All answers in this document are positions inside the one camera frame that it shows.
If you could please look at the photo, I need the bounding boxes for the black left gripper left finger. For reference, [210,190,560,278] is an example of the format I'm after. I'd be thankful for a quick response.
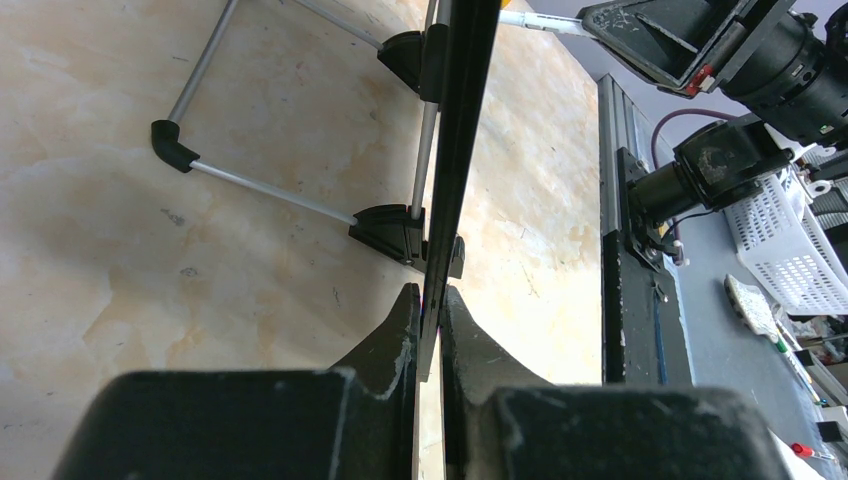
[53,284,421,479]

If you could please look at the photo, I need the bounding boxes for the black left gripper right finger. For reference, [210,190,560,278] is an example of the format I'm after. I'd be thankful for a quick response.
[440,287,791,479]

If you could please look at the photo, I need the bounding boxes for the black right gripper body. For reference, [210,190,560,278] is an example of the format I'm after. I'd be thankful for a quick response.
[682,1,847,147]

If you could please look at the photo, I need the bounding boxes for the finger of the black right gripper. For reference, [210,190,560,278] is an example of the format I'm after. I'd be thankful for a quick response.
[577,0,747,90]

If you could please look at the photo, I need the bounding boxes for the blue capped whiteboard marker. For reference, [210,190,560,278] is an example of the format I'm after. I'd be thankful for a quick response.
[499,10,595,39]

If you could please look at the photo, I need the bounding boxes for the small whiteboard black frame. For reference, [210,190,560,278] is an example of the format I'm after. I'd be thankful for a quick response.
[150,0,503,384]

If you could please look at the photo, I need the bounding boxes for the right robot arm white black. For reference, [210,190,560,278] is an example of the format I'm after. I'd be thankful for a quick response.
[579,1,847,224]

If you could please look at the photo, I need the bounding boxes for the white perforated plastic basket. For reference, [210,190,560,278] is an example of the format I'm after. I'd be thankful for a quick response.
[724,168,847,316]

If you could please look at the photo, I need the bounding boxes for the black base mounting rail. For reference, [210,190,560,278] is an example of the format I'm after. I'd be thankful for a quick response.
[597,75,694,386]

